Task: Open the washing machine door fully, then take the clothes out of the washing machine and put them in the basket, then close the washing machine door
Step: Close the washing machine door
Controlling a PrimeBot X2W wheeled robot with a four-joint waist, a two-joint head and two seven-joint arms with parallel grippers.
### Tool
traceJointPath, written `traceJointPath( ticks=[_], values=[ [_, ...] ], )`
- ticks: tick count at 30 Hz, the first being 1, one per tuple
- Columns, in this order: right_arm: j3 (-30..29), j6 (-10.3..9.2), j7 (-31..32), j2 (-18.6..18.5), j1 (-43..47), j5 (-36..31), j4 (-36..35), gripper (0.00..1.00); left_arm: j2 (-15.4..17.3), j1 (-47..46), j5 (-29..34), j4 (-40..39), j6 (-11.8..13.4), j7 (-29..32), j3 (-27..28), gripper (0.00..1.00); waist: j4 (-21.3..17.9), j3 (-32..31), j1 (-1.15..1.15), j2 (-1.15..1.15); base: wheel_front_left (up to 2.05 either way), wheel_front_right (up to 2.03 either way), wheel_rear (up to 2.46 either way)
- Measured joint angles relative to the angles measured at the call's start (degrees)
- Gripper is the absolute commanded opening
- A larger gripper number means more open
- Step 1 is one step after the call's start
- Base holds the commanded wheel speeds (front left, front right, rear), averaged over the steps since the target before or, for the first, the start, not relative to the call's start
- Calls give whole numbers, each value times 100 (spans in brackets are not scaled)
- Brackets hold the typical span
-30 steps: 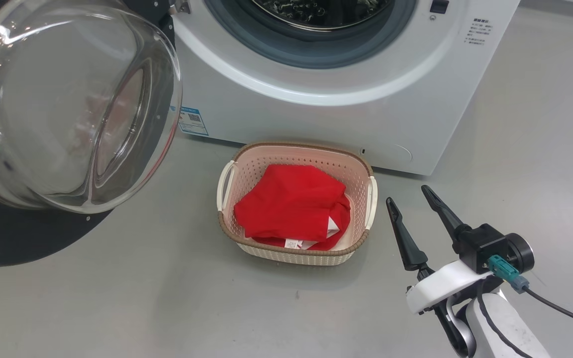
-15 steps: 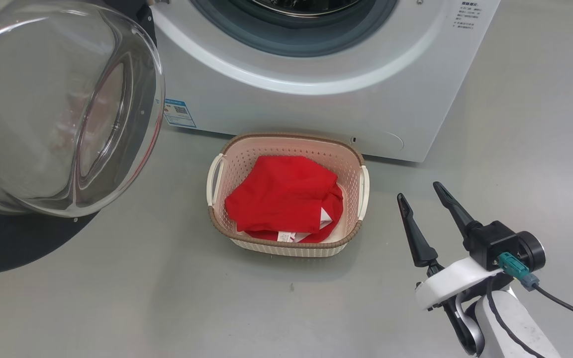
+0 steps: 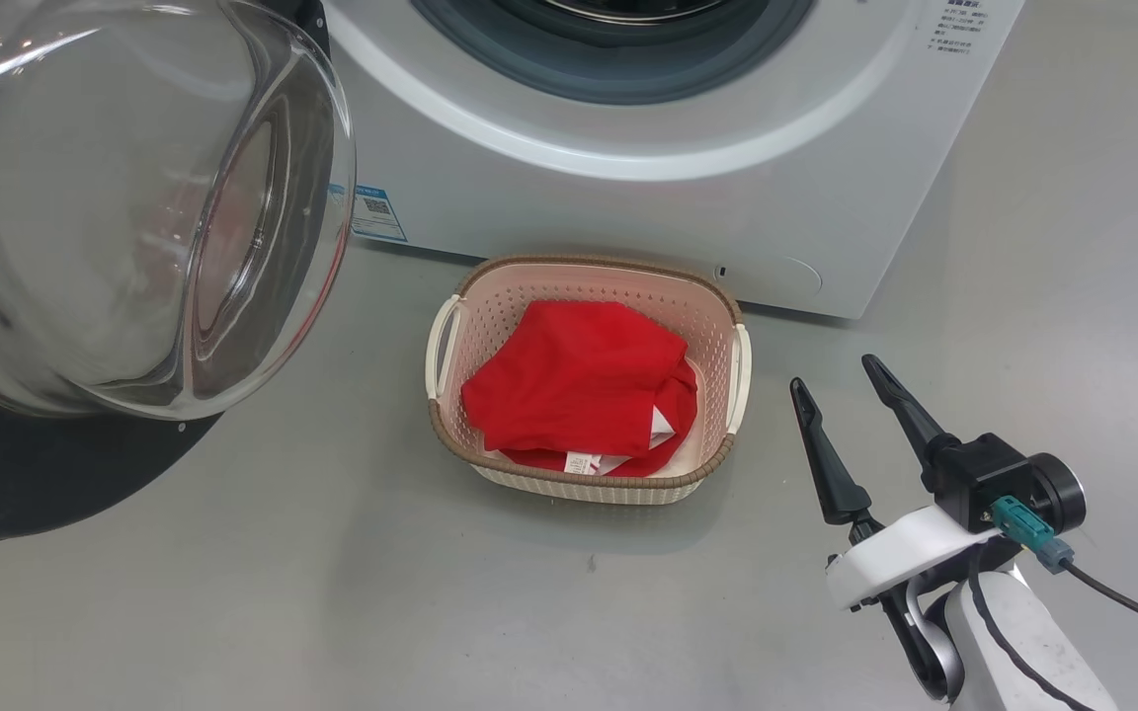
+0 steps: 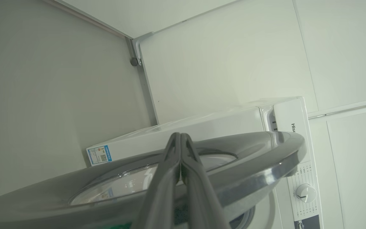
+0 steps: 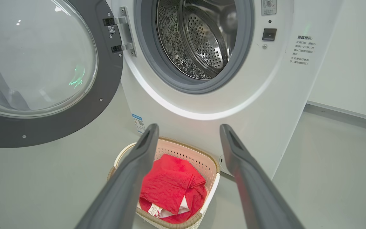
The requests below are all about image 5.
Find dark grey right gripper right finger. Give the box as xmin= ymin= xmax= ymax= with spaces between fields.
xmin=220 ymin=124 xmax=304 ymax=229

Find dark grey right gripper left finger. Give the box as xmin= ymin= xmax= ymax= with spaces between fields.
xmin=75 ymin=124 xmax=160 ymax=229

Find red cloth garment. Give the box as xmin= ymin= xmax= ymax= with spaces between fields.
xmin=139 ymin=154 xmax=207 ymax=224

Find red and white shorts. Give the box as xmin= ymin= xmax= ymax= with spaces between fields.
xmin=147 ymin=196 xmax=190 ymax=219

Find round grey glass washer door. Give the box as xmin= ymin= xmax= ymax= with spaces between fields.
xmin=0 ymin=0 xmax=124 ymax=148

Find cream perforated laundry basket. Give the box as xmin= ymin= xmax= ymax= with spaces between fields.
xmin=107 ymin=137 xmax=221 ymax=229

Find white washing machine body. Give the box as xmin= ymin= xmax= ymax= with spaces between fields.
xmin=105 ymin=0 xmax=344 ymax=180

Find grey rubber door gasket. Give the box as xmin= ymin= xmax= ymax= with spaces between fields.
xmin=134 ymin=0 xmax=255 ymax=94

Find metal door hinge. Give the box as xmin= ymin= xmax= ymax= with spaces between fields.
xmin=103 ymin=6 xmax=137 ymax=58

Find black door latch socket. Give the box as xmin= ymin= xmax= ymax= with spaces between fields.
xmin=262 ymin=28 xmax=277 ymax=41

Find blue energy label sticker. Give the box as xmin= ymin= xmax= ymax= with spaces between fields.
xmin=132 ymin=113 xmax=146 ymax=135

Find grey printed text notice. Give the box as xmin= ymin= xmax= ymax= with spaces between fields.
xmin=289 ymin=34 xmax=317 ymax=66

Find steel perforated washer drum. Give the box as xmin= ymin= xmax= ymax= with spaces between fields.
xmin=156 ymin=0 xmax=237 ymax=80

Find grey warning sticker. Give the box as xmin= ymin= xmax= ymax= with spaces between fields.
xmin=261 ymin=0 xmax=277 ymax=16

